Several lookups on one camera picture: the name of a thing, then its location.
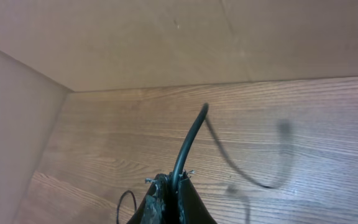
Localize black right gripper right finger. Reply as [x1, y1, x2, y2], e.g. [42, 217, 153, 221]
[177, 172, 216, 224]

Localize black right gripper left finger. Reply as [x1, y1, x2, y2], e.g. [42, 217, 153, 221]
[127, 174, 169, 224]

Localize thin black cable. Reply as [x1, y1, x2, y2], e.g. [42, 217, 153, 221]
[170, 103, 293, 224]

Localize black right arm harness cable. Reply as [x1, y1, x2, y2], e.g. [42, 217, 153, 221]
[116, 190, 137, 224]

